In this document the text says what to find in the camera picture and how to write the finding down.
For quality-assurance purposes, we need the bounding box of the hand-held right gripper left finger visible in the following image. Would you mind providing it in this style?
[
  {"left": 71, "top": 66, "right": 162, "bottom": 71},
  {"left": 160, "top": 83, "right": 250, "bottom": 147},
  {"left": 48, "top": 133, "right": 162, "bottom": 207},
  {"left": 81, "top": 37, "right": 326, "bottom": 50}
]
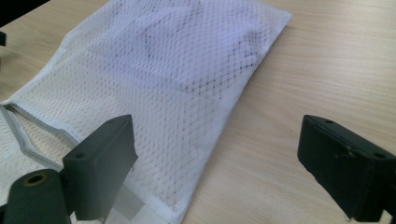
[{"left": 62, "top": 114, "right": 139, "bottom": 223}]

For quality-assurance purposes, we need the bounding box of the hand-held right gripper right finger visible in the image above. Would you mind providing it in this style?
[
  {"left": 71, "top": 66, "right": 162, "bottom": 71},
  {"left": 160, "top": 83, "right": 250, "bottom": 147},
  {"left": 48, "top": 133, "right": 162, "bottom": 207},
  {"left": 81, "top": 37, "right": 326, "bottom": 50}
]
[{"left": 296, "top": 114, "right": 396, "bottom": 223}]

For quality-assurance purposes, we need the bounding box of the white mesh laundry bag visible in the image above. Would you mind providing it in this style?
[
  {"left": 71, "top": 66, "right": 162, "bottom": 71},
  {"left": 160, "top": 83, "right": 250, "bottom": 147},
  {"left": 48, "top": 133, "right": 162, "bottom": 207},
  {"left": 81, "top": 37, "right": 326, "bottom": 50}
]
[{"left": 0, "top": 0, "right": 293, "bottom": 224}]

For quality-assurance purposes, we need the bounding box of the purple cloth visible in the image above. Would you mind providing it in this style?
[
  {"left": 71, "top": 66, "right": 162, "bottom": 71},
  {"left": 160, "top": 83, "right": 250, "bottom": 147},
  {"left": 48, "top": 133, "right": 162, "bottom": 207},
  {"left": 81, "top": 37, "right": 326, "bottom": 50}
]
[{"left": 90, "top": 0, "right": 273, "bottom": 104}]

